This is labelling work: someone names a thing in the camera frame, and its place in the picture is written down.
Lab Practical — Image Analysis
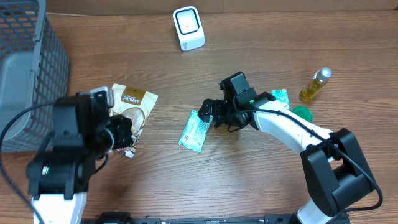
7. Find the brown labelled food package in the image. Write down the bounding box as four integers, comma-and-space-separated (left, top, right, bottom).
109, 83, 158, 158

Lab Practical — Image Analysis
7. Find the white green snack package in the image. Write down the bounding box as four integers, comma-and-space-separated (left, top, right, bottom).
178, 110, 213, 153

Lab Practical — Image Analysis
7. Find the teal tissue pack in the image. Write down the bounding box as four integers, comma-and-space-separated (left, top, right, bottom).
271, 89, 290, 110

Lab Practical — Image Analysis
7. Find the green lid white jar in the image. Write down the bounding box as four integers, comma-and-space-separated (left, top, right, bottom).
292, 106, 313, 123

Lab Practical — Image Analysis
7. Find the yellow oil bottle silver cap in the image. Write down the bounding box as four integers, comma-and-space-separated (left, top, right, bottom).
299, 67, 332, 103

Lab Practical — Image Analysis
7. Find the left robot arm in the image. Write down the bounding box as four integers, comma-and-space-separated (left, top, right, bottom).
26, 88, 133, 223

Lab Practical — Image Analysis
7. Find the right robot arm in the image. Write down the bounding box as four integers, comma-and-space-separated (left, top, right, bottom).
198, 72, 380, 223

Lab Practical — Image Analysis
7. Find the white barcode scanner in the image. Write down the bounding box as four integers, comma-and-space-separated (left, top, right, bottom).
172, 6, 205, 52

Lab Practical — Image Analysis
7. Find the grey plastic mesh basket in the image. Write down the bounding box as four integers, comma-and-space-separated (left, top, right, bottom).
1, 0, 70, 152

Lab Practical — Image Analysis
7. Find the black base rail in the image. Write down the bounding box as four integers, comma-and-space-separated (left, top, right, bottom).
80, 212, 300, 224

